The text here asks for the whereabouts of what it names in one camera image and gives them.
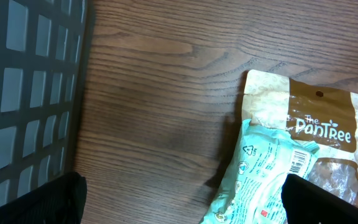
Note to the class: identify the brown mushroom packet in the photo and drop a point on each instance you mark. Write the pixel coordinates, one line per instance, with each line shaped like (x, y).
(327, 116)

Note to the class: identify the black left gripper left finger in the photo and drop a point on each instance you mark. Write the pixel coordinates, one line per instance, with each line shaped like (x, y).
(59, 201)

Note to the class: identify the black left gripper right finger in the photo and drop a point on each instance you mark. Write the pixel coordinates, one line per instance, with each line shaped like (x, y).
(306, 203)

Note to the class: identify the teal white pack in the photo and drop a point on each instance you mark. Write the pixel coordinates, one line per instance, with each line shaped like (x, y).
(250, 191)

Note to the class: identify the dark grey plastic basket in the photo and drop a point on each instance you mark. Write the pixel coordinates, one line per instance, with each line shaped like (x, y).
(41, 69)

